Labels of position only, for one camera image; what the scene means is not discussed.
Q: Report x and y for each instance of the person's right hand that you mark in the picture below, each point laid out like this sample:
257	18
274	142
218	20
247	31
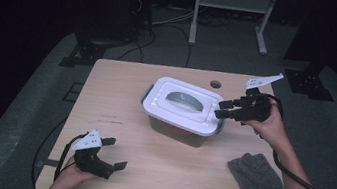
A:
272	128

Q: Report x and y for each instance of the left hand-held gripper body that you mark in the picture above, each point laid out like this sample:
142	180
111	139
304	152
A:
88	141

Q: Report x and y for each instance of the black stand base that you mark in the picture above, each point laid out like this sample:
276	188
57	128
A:
85	53
309	83

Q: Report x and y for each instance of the person's left hand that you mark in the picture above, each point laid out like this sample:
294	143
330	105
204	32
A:
71	176

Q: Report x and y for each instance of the brown transparent storage box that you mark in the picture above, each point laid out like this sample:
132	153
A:
177	136

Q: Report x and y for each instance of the dark tape strip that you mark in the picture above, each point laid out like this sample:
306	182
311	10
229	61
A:
46	163

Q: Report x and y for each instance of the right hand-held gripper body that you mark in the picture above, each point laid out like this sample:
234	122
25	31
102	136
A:
255	107

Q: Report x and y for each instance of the grey fuzzy cloth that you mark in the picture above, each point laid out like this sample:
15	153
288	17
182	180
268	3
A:
258	182

